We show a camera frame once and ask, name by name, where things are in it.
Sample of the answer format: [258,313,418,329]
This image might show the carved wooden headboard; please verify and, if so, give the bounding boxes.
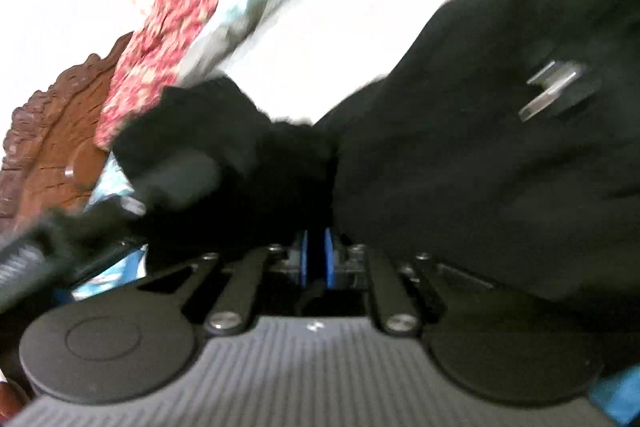
[1,32,132,234]

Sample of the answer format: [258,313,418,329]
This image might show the black pants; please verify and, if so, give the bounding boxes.
[112,0,640,348]

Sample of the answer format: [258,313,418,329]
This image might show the red floral quilt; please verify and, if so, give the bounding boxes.
[93,0,219,150]

